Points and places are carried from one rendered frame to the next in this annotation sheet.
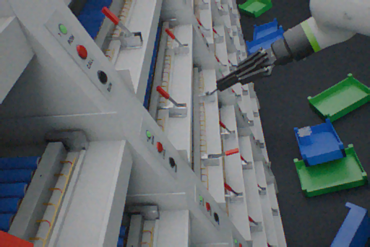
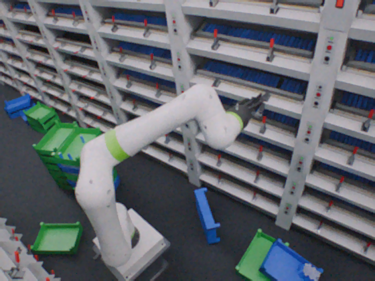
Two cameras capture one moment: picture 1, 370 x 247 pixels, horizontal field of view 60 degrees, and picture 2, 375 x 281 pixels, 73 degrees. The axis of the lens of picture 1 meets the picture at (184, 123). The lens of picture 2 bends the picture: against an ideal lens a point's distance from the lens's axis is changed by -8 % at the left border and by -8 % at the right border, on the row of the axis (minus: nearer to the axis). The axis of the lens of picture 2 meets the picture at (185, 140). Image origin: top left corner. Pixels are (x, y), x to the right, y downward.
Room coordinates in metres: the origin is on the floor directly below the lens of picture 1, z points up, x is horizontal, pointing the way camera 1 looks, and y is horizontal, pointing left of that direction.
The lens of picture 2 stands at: (0.76, -1.20, 1.62)
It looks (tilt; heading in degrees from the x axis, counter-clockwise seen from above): 42 degrees down; 107
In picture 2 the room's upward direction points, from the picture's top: 8 degrees counter-clockwise
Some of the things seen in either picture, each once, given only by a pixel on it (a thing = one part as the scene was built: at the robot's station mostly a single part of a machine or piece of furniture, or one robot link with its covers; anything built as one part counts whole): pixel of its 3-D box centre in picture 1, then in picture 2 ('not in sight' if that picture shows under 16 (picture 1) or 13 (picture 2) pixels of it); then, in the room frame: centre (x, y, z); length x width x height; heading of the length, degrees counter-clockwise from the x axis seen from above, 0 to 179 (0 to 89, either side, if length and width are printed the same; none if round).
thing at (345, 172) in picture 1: (329, 170); (262, 258); (0.92, -0.48, 0.04); 0.30 x 0.20 x 0.08; 66
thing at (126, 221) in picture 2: not in sight; (117, 224); (0.20, -0.64, 0.52); 0.16 x 0.13 x 0.19; 113
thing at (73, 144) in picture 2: not in sight; (78, 144); (-0.30, -0.12, 0.52); 0.30 x 0.20 x 0.08; 88
